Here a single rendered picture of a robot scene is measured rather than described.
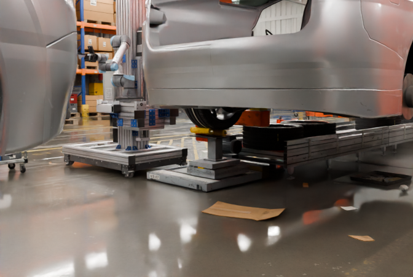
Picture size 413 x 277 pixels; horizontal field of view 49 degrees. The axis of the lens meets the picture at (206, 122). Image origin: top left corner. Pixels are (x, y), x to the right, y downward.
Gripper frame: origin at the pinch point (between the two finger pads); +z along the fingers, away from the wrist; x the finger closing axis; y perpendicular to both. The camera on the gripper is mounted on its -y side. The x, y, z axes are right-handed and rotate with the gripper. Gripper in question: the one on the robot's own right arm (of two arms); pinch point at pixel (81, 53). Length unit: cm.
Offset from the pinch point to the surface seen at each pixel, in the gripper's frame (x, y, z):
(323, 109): -253, 10, 80
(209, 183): -142, 98, -19
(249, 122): -138, 50, -101
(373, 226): -283, 86, 18
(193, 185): -126, 103, -20
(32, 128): -217, 13, 247
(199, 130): -113, 58, -43
